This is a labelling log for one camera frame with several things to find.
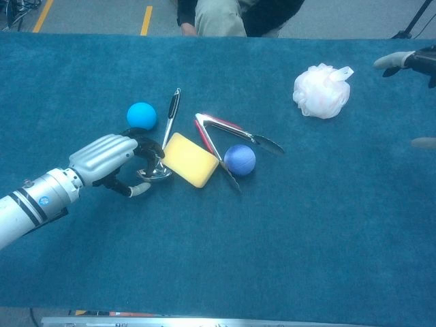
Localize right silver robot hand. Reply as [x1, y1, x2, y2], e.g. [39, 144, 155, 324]
[373, 46, 436, 150]

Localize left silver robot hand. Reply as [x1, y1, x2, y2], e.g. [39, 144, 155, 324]
[67, 127, 166, 199]

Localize light blue ball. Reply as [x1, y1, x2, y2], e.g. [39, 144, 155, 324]
[126, 102, 158, 131]

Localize steel ladle black handle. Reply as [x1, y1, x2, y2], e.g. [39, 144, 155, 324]
[136, 87, 182, 181]

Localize yellow sponge block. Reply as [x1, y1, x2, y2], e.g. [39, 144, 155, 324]
[161, 132, 220, 189]

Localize white mesh bath pouf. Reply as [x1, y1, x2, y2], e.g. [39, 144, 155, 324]
[292, 63, 355, 120]

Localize steel tongs red grips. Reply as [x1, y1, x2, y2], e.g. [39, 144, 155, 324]
[193, 112, 285, 195]

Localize dark blue ball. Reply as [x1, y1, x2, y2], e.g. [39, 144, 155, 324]
[223, 144, 256, 177]

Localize teal carpet table mat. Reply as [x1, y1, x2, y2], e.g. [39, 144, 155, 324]
[0, 31, 436, 324]

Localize seated person khaki trousers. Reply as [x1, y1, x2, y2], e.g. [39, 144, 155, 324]
[176, 0, 307, 38]

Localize tangled floor cables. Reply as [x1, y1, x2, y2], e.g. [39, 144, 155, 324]
[0, 0, 42, 31]

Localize aluminium rail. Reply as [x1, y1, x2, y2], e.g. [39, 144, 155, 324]
[41, 315, 375, 327]

